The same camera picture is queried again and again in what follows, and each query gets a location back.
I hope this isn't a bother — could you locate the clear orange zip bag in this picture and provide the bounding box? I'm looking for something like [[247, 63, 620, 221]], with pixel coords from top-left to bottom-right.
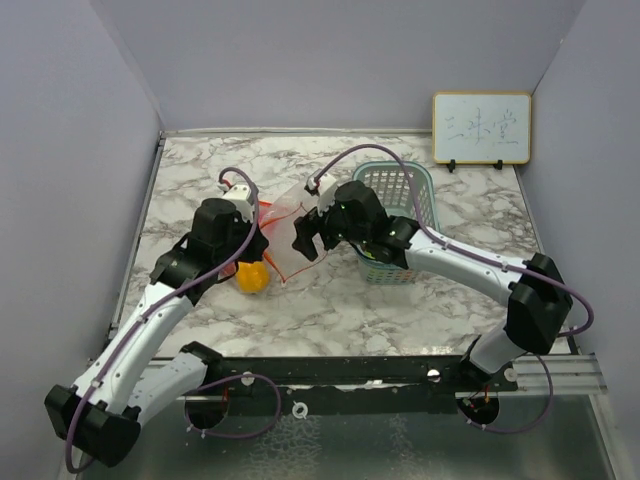
[[259, 182, 327, 283]]

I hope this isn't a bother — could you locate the white whiteboard wooden frame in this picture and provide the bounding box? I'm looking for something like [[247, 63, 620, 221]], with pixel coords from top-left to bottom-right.
[[432, 91, 532, 170]]

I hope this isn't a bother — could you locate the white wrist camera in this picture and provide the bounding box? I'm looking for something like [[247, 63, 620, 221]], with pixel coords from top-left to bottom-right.
[[222, 183, 255, 223], [305, 171, 339, 216]]

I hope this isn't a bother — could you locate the teal white plastic basket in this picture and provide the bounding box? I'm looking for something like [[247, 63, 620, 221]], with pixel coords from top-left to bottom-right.
[[352, 161, 440, 286]]

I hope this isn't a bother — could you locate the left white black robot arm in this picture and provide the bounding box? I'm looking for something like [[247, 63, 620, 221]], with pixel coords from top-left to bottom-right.
[[44, 192, 268, 473]]

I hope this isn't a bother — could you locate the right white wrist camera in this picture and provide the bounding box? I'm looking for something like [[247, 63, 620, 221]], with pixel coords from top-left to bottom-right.
[[305, 171, 339, 216]]

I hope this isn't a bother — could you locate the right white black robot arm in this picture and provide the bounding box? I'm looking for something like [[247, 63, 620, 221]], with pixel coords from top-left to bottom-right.
[[292, 176, 573, 391]]

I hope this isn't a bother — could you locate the yellow bell pepper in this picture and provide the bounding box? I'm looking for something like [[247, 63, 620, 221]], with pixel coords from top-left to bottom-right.
[[235, 261, 270, 294]]

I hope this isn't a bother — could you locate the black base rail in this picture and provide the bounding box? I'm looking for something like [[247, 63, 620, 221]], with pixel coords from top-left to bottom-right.
[[184, 355, 518, 431]]

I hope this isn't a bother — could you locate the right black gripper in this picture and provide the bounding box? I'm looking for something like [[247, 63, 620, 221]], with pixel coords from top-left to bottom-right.
[[292, 192, 369, 261]]

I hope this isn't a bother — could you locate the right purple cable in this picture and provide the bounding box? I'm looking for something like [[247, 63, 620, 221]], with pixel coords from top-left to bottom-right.
[[311, 144, 596, 434]]

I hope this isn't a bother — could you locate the aluminium frame rail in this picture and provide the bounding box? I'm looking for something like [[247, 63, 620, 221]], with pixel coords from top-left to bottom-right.
[[79, 352, 608, 401]]

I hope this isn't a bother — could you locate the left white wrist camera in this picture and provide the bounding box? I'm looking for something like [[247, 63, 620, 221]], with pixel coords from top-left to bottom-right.
[[222, 183, 255, 223]]

